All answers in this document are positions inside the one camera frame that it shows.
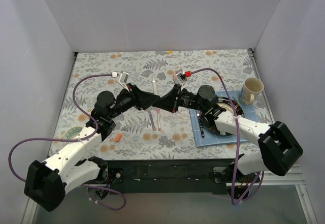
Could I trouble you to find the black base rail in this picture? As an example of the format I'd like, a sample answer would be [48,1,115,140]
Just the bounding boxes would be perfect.
[83,158,233,195]

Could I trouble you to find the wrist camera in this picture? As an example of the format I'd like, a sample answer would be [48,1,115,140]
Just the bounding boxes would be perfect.
[118,71,129,90]
[173,69,187,89]

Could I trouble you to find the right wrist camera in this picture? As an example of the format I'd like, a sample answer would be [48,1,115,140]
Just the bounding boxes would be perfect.
[173,69,187,89]

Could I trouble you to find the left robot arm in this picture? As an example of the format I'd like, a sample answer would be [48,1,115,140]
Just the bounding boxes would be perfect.
[24,84,160,212]

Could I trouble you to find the brown striped plate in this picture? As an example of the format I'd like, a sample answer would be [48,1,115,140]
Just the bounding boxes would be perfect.
[199,95,244,137]

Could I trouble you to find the thin yellow pen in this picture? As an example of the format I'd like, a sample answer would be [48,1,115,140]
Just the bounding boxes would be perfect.
[152,77,158,95]

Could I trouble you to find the floral tablecloth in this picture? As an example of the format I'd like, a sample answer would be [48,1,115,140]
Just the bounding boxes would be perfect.
[49,50,258,160]

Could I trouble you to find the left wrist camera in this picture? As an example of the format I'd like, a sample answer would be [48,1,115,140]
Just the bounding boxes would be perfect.
[118,71,129,90]

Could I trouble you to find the black handled fork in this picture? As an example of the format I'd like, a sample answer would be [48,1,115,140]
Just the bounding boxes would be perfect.
[198,117,205,138]

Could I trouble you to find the white acrylic marker pink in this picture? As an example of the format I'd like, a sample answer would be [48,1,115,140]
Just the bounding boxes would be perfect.
[156,109,162,131]

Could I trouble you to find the patterned small bowl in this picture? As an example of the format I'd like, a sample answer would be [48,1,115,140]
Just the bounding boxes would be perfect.
[62,126,83,143]

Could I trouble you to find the cream mug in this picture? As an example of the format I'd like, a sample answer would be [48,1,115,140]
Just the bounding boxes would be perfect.
[238,77,264,105]

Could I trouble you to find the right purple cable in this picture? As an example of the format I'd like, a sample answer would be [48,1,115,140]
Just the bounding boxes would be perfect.
[189,68,265,206]

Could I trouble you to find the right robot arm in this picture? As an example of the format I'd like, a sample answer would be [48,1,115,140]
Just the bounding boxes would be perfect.
[153,84,303,182]

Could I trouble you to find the purple highlighter pen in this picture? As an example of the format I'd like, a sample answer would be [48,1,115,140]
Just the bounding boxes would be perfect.
[148,111,156,131]

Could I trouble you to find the blue checkered placemat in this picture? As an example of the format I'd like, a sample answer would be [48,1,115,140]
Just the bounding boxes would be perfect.
[189,90,259,147]

